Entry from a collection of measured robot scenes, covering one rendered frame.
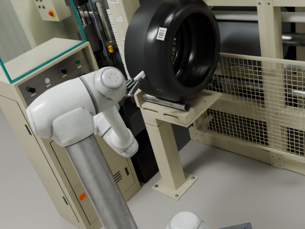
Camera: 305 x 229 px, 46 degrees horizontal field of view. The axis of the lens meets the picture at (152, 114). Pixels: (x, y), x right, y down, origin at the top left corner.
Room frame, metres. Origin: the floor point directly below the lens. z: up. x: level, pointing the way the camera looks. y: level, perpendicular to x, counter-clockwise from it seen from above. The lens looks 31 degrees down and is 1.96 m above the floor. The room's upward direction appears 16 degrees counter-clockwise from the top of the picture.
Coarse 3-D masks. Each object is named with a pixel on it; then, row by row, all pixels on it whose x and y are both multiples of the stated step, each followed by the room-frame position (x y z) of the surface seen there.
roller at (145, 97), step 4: (144, 96) 1.95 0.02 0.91; (148, 96) 1.93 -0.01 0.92; (152, 96) 1.91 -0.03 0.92; (148, 100) 1.93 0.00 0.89; (152, 100) 1.90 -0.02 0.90; (156, 100) 1.87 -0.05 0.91; (160, 100) 1.85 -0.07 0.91; (164, 100) 1.83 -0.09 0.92; (168, 100) 1.81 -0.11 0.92; (164, 104) 1.82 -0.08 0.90; (168, 104) 1.80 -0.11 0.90; (172, 104) 1.78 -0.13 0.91; (176, 104) 1.76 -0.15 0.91; (180, 104) 1.74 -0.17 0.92; (184, 104) 1.72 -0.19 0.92; (188, 104) 1.72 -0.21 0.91; (180, 108) 1.73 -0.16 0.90; (184, 108) 1.71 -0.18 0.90; (188, 108) 1.71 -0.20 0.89
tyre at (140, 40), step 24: (168, 0) 1.84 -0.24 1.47; (192, 0) 1.86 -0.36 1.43; (144, 24) 1.78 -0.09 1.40; (168, 24) 1.71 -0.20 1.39; (192, 24) 2.13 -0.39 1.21; (216, 24) 1.95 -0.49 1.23; (144, 48) 1.71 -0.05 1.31; (168, 48) 1.67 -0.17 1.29; (192, 48) 2.12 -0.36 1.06; (216, 48) 1.91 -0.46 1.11; (168, 72) 1.65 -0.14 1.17; (192, 72) 2.02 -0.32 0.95; (168, 96) 1.68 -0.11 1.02; (192, 96) 1.76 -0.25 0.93
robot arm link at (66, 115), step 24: (48, 96) 0.97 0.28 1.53; (72, 96) 0.96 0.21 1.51; (48, 120) 0.92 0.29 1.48; (72, 120) 0.93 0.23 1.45; (72, 144) 0.92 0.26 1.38; (96, 144) 0.93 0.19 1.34; (96, 168) 0.88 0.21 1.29; (96, 192) 0.85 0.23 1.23; (120, 192) 0.88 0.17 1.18; (120, 216) 0.82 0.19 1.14
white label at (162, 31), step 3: (159, 27) 1.70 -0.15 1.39; (159, 30) 1.70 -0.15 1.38; (162, 30) 1.69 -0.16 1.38; (165, 30) 1.68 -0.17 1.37; (159, 33) 1.69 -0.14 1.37; (162, 33) 1.68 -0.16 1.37; (165, 33) 1.67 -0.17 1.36; (159, 36) 1.68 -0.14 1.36; (162, 36) 1.67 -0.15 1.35; (159, 39) 1.67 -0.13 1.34; (162, 39) 1.66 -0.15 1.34
